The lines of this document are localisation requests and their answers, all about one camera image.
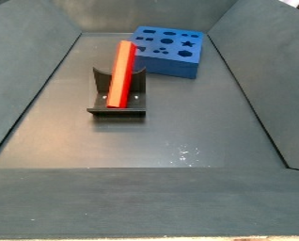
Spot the red hexagonal prism block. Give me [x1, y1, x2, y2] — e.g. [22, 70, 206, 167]
[107, 40, 137, 108]

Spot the blue foam shape-sorter board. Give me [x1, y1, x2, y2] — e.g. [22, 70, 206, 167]
[130, 26, 205, 79]

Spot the black curved cradle stand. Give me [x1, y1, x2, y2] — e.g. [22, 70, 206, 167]
[87, 69, 146, 117]

